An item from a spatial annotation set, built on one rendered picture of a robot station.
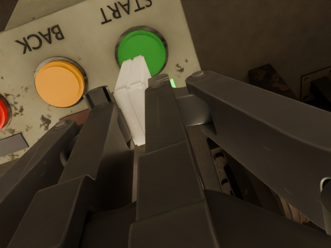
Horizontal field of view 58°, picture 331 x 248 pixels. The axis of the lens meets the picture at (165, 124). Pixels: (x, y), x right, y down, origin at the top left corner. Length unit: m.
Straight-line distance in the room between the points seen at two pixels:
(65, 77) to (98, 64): 0.03
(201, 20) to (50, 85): 0.72
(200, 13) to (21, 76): 0.72
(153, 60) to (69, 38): 0.07
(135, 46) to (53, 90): 0.08
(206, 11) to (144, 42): 0.70
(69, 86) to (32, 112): 0.05
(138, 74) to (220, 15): 0.82
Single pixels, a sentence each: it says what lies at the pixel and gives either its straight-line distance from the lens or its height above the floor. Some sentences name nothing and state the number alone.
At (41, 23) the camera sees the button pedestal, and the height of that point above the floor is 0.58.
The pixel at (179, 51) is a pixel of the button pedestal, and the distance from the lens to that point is 0.27.
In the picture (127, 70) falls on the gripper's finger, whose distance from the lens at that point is 0.17.
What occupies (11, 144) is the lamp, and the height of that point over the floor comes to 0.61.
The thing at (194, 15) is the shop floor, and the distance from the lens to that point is 0.94.
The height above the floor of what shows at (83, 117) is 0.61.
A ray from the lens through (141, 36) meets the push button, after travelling 0.25.
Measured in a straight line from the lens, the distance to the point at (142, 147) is 0.46.
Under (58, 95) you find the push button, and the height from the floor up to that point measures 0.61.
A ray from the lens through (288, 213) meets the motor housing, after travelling 0.79.
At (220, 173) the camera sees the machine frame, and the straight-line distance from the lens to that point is 1.37.
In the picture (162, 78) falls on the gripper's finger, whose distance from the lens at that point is 0.16.
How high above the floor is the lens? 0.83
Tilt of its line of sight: 46 degrees down
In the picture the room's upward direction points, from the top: 165 degrees clockwise
